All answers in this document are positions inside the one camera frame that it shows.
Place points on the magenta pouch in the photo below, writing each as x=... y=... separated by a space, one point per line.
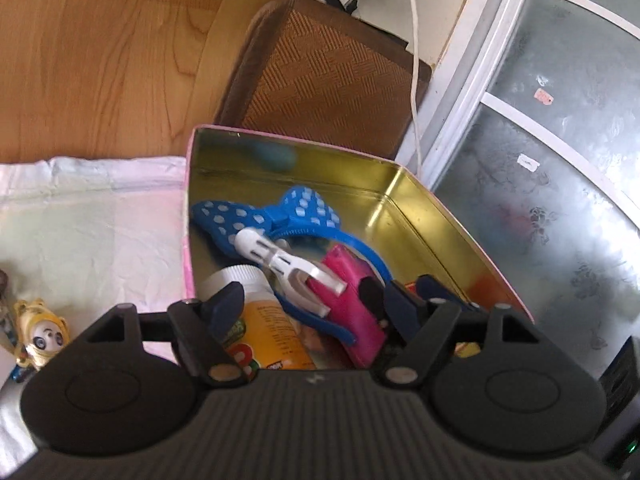
x=345 y=285

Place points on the white bed sheet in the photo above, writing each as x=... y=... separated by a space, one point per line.
x=100 y=220

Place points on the yellow toy figure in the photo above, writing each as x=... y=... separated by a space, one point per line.
x=37 y=332

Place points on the white sticker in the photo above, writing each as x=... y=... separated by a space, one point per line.
x=527 y=161

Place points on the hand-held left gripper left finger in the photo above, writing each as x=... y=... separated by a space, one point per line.
x=225 y=310

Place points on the frosted glass door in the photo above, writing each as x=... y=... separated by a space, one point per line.
x=550 y=235

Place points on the white plastic clip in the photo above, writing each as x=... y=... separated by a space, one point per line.
x=260 y=245

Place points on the white-capped orange label bottle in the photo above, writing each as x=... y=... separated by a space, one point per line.
x=270 y=325

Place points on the blue polka-dot bow headband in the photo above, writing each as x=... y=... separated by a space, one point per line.
x=300 y=205

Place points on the pink tin box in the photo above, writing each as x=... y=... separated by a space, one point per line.
x=325 y=170

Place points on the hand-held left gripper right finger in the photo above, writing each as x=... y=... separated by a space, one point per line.
x=400 y=310

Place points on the pink sticker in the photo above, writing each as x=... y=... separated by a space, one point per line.
x=544 y=96

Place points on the brown woven cushion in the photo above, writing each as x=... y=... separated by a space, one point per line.
x=320 y=75

